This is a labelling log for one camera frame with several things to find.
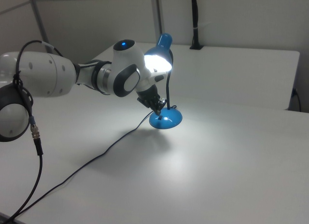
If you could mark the blue gooseneck desk lamp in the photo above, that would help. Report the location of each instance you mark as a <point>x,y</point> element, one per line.
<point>166,119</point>

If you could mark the grey partition frame post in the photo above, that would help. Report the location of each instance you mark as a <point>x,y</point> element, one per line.
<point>39,14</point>
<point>157,14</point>

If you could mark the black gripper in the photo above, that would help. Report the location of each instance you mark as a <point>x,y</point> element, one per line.
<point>150,94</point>

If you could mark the black camera stand pole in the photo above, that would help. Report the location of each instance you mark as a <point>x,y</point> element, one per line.
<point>195,16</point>

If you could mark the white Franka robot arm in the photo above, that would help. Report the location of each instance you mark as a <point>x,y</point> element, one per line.
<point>48,74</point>

